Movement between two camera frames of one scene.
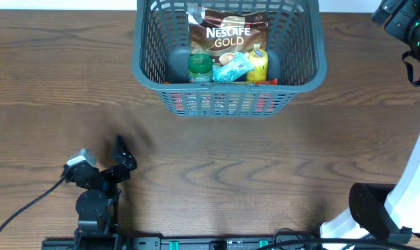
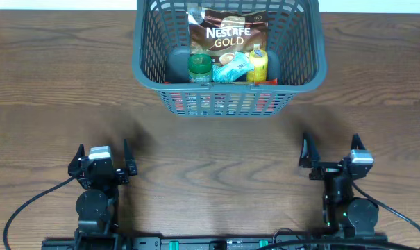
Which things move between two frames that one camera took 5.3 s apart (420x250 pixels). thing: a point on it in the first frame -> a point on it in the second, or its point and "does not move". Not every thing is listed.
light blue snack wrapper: x=241 y=64 does not move
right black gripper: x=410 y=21 -> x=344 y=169
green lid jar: x=200 y=66 does not move
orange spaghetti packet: x=224 y=103 does not move
